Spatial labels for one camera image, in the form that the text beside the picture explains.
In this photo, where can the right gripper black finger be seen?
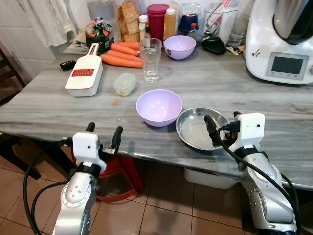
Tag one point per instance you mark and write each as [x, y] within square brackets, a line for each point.
[237, 115]
[212, 128]

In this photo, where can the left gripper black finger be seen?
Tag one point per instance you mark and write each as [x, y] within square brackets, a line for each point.
[90, 127]
[117, 137]

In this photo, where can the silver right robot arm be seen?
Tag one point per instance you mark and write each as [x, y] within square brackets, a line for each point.
[266, 191]

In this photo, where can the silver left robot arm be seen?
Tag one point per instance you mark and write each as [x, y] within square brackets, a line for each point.
[76, 198]

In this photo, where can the round steel plate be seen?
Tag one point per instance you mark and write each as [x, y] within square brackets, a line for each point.
[193, 129]

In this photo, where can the red plastic stool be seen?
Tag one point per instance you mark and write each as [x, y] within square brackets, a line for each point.
[122, 176]

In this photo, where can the small orange carrot scrap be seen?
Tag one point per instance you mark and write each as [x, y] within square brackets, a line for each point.
[116, 102]

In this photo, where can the white plastic box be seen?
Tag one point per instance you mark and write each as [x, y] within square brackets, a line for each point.
[210, 178]

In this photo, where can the large purple plastic bowl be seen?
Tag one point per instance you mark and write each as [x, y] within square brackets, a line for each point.
[159, 107]

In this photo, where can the small clear plastic container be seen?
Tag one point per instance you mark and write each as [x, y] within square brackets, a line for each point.
[124, 84]

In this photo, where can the white grater with red blade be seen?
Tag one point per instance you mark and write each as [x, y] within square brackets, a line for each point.
[84, 73]

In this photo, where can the black key fob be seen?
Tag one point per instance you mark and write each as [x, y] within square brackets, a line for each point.
[67, 65]

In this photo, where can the black rounded object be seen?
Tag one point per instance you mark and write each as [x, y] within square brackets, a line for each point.
[213, 46]

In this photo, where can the orange carrot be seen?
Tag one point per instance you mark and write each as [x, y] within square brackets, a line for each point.
[123, 50]
[128, 45]
[121, 60]

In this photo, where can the white kitchen food processor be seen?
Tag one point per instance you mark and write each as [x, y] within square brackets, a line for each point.
[279, 54]

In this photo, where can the clear drinking glass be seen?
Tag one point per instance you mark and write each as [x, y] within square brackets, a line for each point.
[150, 61]

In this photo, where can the small purple plastic bowl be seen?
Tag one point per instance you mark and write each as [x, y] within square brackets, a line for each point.
[179, 46]

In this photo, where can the tall clear bottle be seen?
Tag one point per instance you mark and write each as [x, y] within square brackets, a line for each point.
[240, 22]

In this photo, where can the clear utensil container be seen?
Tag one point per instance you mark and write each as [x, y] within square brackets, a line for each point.
[217, 22]

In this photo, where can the dark wooden chair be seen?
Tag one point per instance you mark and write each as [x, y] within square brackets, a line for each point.
[10, 73]

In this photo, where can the dark blue mug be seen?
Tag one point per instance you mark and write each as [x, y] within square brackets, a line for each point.
[188, 24]

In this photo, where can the small white capped bottle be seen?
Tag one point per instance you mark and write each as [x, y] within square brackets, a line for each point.
[143, 28]

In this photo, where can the bag of toasted bread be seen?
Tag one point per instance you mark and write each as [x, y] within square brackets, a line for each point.
[129, 22]

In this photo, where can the amber squeeze bottle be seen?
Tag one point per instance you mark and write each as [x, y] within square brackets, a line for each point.
[170, 24]

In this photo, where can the white hanging cloth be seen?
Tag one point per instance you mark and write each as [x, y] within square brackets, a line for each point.
[46, 19]

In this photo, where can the red plastic canister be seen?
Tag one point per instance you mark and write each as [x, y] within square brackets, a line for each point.
[157, 22]

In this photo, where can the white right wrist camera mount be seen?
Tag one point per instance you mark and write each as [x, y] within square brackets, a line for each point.
[249, 129]

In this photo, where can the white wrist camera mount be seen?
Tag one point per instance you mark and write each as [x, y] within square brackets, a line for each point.
[87, 146]
[249, 129]

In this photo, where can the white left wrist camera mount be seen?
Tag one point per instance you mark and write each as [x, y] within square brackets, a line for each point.
[87, 146]

